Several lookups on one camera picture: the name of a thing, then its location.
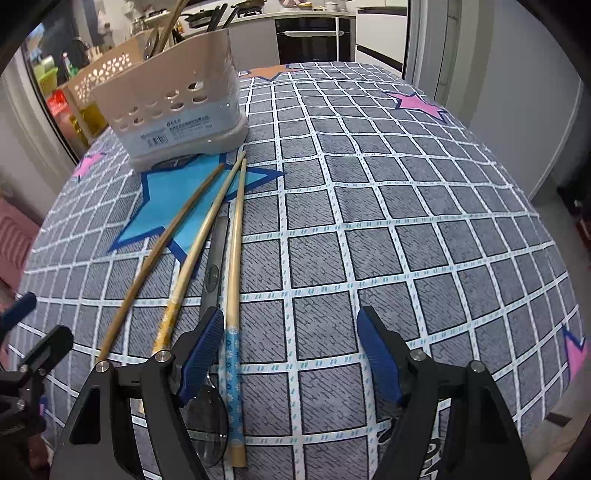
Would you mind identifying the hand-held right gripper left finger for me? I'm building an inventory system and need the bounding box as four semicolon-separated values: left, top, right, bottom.
48;305;225;480

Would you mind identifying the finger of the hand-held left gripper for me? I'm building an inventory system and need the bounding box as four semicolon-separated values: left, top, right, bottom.
0;292;38;330
14;324;75;376

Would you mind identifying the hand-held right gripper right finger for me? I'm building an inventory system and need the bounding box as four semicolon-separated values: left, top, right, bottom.
356;305;532;480

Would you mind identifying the blue patterned bamboo chopstick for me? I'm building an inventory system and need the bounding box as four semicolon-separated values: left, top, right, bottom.
219;157;249;469

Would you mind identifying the dark brown chopstick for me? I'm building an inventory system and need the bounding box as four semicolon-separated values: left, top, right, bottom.
95;162;226;365

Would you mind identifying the yellow patterned bamboo chopstick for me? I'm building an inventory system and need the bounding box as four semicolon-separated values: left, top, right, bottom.
150;151;247;358

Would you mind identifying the beige plastic utensil holder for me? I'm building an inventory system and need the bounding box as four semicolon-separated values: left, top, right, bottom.
90;28;250;172

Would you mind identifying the plain bamboo chopstick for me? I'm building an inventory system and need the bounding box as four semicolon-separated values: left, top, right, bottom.
157;0;190;54

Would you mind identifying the person's left hand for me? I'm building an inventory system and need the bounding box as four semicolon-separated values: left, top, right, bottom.
25;440;51;469

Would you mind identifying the pink plastic stool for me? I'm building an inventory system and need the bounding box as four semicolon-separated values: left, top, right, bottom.
0;198;40;287

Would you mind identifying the yellow cooking oil bottle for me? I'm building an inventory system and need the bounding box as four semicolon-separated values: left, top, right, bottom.
69;104;109;139

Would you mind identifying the red plastic basket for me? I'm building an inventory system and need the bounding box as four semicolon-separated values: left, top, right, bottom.
46;90;70;116

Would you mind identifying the green plastic basket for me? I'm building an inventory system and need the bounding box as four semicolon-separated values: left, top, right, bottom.
39;67;61;93

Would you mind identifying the beige flower-cutout basket cart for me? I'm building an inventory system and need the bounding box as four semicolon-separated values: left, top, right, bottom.
62;34;148;139

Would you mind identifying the grey kitchen counter cabinet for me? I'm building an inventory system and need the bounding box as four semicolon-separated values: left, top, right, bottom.
226;11;358;65

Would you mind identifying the white refrigerator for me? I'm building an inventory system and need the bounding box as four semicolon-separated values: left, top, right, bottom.
355;0;409;72

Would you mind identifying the black built-in oven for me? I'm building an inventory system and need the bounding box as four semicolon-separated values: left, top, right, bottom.
274;16;356;65

